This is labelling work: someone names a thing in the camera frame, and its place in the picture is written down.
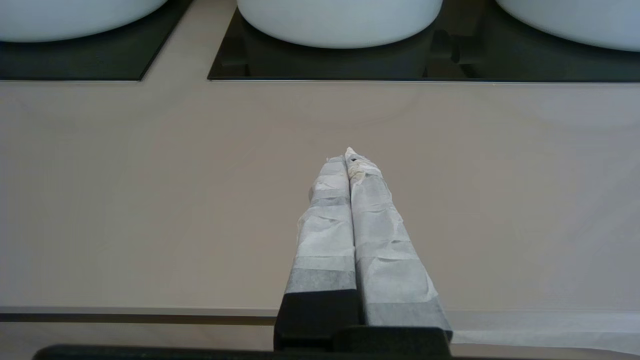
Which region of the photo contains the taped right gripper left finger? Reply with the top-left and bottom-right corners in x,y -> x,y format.
274,156 -> 362,351

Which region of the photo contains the black glass cooktop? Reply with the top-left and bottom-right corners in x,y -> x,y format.
0,0 -> 194,82

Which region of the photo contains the white cooking pot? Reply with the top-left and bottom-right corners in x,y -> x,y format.
236,0 -> 444,50
495,0 -> 640,53
0,0 -> 168,44

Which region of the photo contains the right black mat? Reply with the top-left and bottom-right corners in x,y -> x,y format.
207,0 -> 640,84

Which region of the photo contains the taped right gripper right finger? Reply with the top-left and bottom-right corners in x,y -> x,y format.
345,146 -> 453,341

